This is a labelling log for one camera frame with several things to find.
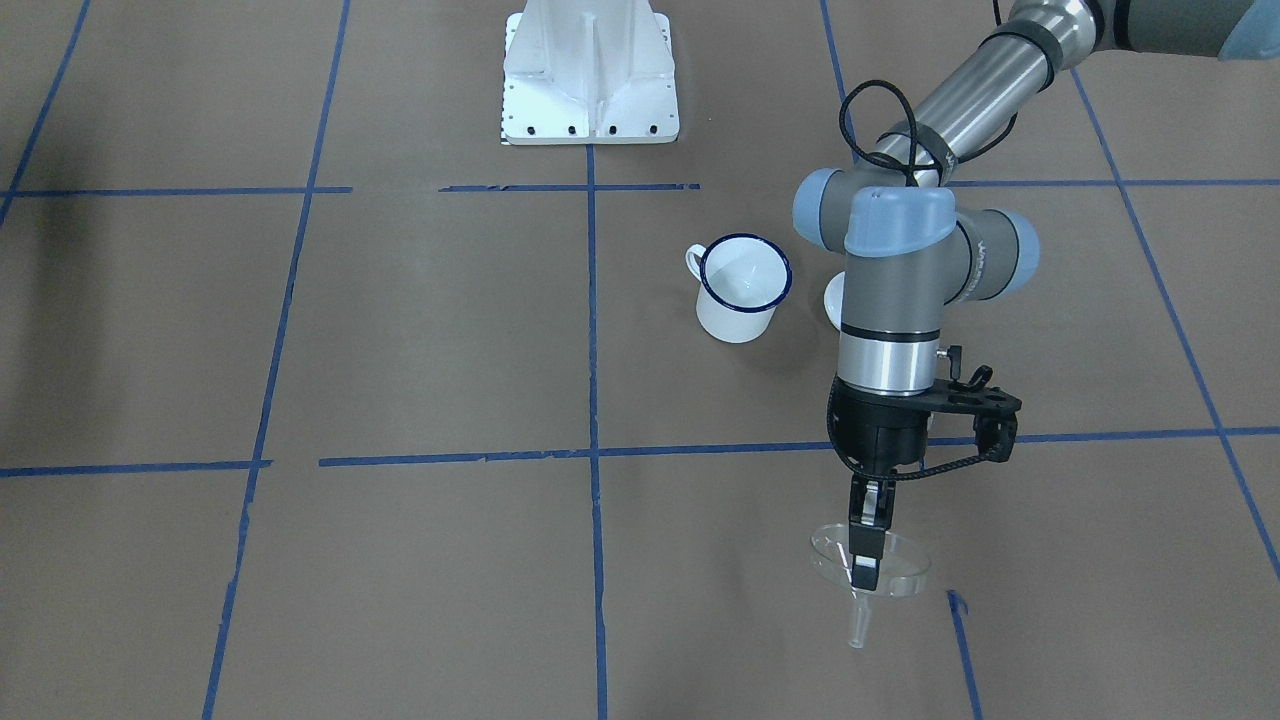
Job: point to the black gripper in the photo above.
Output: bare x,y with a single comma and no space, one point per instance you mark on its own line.
880,436

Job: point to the clear glass funnel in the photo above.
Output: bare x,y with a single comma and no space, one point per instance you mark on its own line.
899,573

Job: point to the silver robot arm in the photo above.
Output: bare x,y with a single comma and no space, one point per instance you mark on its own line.
909,250

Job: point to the white blue-rimmed enamel cup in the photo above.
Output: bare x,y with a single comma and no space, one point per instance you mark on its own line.
742,279

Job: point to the small white bowl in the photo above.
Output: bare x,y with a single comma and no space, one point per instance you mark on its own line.
833,300

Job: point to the brown paper table cover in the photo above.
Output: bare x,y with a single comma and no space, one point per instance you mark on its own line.
319,402

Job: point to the white camera stand pillar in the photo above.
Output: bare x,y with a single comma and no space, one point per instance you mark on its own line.
580,72

